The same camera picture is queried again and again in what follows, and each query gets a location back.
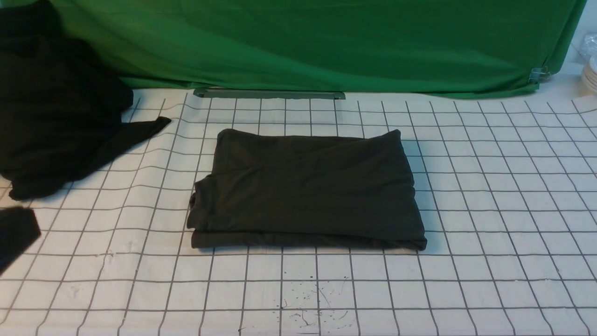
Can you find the black garment pile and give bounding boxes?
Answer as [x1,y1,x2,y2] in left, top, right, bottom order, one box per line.
[0,0,171,201]

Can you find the green backdrop cloth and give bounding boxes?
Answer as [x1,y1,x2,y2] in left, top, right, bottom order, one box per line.
[52,0,586,99]

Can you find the gray long-sleeved shirt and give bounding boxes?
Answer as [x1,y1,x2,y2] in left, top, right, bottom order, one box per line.
[186,128,427,251]

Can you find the gray metal bar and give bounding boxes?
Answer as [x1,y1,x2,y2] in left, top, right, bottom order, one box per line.
[193,88,346,100]

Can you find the bottom white bowl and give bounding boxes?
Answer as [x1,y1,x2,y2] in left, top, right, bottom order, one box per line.
[581,55,597,96]

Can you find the white grid table mat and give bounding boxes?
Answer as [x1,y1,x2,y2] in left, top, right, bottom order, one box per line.
[0,90,597,336]

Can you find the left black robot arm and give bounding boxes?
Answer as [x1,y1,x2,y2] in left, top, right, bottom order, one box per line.
[0,207,42,274]

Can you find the clear plastic bag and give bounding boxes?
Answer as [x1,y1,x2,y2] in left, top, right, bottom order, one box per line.
[577,32,597,62]

